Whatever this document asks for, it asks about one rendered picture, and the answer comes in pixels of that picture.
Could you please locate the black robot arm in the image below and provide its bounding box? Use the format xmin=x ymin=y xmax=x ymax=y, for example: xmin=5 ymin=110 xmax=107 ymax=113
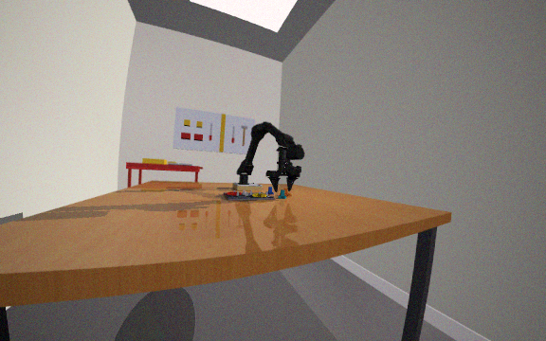
xmin=236 ymin=122 xmax=304 ymax=185

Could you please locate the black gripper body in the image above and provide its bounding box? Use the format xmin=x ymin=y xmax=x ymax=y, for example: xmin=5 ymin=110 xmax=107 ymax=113
xmin=265 ymin=160 xmax=300 ymax=178

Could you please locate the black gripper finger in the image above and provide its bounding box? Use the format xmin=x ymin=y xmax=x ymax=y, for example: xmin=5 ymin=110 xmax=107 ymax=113
xmin=286 ymin=177 xmax=299 ymax=191
xmin=268 ymin=177 xmax=281 ymax=192

